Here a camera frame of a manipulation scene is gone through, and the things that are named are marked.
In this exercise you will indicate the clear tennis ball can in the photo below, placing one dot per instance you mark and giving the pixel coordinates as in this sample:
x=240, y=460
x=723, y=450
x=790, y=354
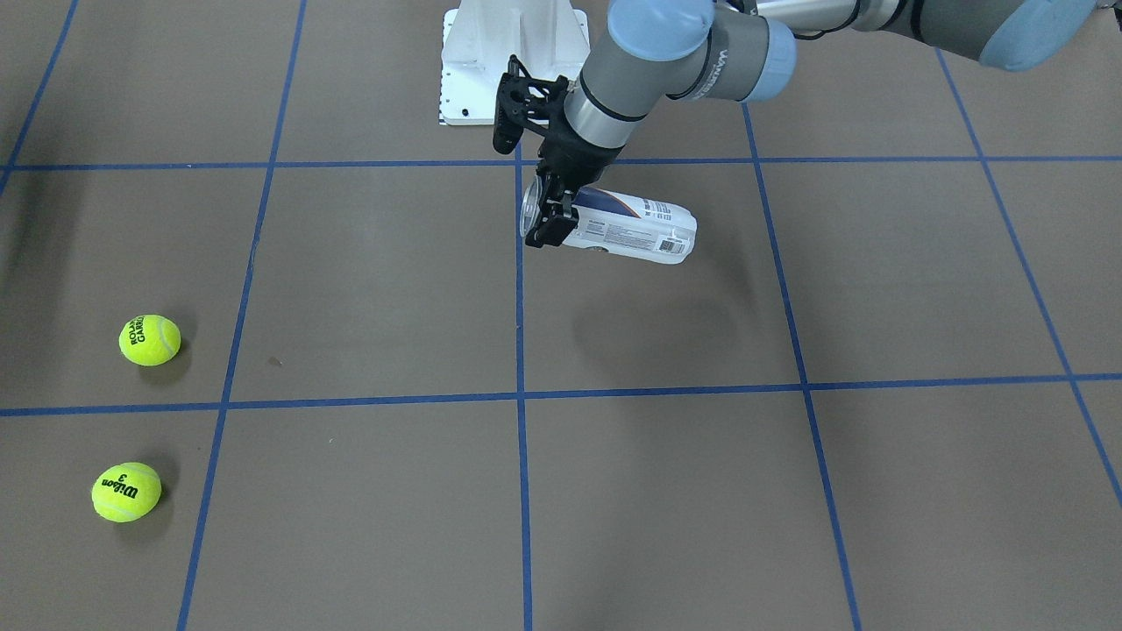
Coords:
x=630, y=226

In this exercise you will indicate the Wilson yellow tennis ball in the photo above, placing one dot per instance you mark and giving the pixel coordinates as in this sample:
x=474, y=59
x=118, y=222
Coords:
x=126, y=492

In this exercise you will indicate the white camera stand pedestal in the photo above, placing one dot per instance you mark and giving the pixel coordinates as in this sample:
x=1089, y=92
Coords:
x=550, y=38

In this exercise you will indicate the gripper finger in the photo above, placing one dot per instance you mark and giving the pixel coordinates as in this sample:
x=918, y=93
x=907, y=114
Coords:
x=540, y=229
x=566, y=214

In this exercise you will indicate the Roland Garros yellow tennis ball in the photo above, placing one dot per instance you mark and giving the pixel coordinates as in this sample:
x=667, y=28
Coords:
x=149, y=340

